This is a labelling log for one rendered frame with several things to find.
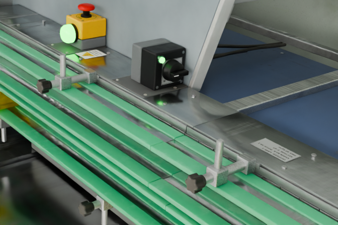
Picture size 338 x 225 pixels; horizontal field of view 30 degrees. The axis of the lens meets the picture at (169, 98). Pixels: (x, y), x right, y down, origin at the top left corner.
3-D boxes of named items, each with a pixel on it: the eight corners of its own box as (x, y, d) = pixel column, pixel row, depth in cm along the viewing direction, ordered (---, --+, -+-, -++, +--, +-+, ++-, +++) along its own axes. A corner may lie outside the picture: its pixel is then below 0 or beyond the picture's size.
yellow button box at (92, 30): (91, 38, 157) (65, 42, 152) (92, 9, 154) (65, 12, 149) (107, 45, 152) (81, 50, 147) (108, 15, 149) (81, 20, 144)
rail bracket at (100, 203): (129, 208, 135) (76, 228, 127) (131, 180, 133) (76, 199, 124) (141, 216, 132) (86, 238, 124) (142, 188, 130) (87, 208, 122)
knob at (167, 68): (178, 78, 130) (188, 83, 127) (161, 82, 127) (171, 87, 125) (179, 57, 128) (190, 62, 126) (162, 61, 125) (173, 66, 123)
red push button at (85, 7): (74, 17, 149) (74, 3, 148) (88, 15, 152) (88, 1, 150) (83, 21, 147) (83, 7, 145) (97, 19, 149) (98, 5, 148)
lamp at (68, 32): (68, 39, 151) (57, 41, 149) (68, 21, 149) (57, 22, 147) (78, 44, 148) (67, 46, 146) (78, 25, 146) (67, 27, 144)
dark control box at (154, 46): (161, 72, 137) (130, 79, 132) (163, 36, 134) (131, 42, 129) (185, 84, 132) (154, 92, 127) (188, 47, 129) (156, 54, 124)
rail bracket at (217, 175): (242, 163, 105) (181, 187, 97) (246, 123, 102) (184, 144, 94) (259, 174, 102) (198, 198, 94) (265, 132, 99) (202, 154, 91)
